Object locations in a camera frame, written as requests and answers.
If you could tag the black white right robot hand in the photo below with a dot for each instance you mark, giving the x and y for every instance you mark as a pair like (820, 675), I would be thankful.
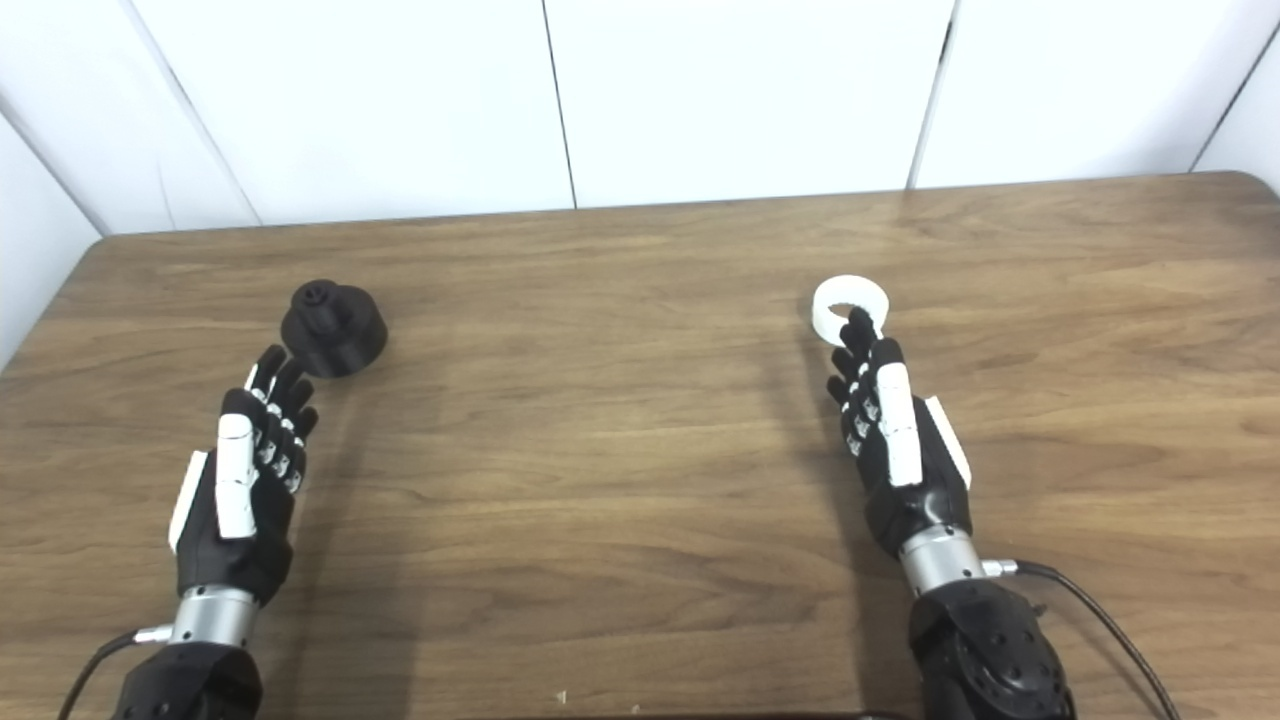
(920, 500)

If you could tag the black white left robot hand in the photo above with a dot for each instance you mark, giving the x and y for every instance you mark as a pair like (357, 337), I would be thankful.
(236, 520)

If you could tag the round black plastic part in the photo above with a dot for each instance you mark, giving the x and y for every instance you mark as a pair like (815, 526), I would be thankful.
(335, 335)

